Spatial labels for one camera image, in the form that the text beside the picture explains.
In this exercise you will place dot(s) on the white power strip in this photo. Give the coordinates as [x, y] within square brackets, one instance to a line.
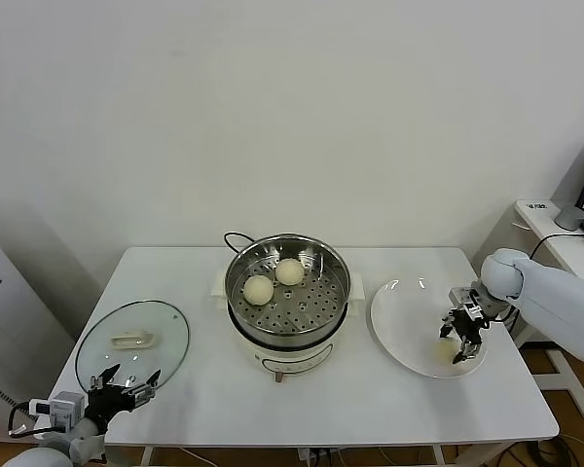
[307, 457]

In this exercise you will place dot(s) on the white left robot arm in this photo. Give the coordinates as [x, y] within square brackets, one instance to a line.
[39, 455]

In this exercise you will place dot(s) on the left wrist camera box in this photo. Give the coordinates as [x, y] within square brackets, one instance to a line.
[61, 406]

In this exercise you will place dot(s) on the white steamed baozi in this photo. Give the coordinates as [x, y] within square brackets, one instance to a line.
[444, 351]
[290, 271]
[259, 290]

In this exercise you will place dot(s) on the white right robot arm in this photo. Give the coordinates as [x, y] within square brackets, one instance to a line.
[550, 301]

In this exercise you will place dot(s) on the white cabinet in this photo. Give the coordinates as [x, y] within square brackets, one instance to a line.
[10, 316]

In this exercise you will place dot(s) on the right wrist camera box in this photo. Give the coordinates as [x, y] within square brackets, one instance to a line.
[462, 297]

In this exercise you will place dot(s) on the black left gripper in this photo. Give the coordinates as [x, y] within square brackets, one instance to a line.
[106, 403]

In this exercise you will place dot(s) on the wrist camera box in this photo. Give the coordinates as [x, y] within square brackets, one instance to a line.
[462, 297]
[61, 406]

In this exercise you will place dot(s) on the glass pot lid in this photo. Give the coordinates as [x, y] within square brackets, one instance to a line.
[136, 340]

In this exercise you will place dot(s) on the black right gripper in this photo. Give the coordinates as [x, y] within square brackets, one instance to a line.
[467, 325]

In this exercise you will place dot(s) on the perforated steel steamer basket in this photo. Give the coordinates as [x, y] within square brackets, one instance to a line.
[302, 316]

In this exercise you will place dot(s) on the white round plate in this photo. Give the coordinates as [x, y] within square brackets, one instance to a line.
[404, 331]

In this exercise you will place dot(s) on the white table frame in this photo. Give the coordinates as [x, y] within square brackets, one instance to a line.
[146, 457]

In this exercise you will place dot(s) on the cream electric cooker base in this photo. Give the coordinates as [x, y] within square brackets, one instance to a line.
[292, 360]

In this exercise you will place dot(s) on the white side desk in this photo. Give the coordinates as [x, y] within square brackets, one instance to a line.
[564, 374]

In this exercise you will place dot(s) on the grey cylindrical speaker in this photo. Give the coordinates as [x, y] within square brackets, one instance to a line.
[569, 217]

